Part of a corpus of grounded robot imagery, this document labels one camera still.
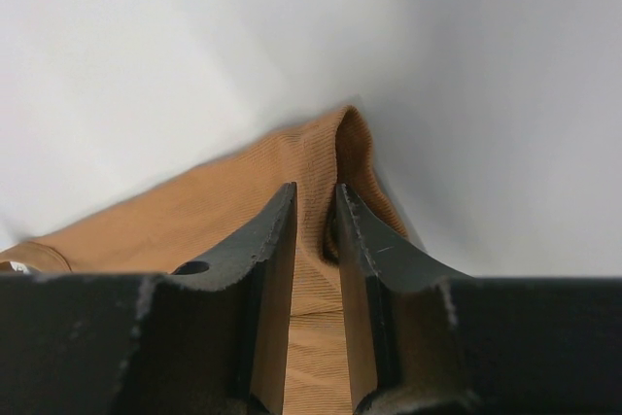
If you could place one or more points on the tan tank top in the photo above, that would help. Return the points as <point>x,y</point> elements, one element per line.
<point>187,215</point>

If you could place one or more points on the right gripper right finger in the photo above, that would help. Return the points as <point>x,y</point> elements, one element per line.
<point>425,338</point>

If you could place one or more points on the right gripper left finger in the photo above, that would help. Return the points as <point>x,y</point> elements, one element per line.
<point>209,338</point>

